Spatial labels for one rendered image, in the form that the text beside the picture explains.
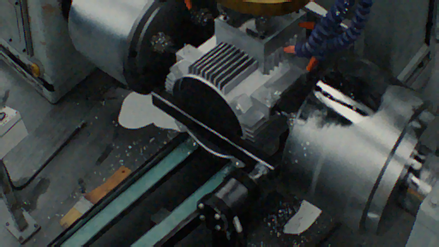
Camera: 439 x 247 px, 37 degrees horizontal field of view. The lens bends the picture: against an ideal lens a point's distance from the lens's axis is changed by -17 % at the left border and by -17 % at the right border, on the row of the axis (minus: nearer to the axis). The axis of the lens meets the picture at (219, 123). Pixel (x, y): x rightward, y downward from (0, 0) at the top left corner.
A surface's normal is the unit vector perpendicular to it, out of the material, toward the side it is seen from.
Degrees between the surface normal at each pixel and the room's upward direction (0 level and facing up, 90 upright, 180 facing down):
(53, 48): 90
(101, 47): 81
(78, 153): 0
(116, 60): 84
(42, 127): 0
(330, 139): 51
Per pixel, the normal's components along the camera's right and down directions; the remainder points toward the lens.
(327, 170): -0.63, 0.28
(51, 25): 0.75, 0.47
